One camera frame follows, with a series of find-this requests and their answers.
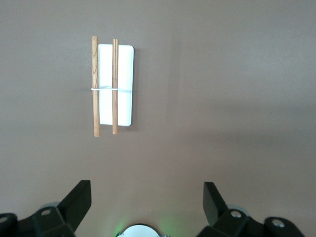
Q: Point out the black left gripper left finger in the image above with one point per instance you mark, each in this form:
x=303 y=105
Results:
x=74 y=209

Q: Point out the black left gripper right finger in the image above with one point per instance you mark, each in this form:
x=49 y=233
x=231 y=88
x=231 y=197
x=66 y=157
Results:
x=214 y=209

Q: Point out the brown table cover mat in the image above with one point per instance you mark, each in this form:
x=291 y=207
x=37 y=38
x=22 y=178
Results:
x=222 y=98

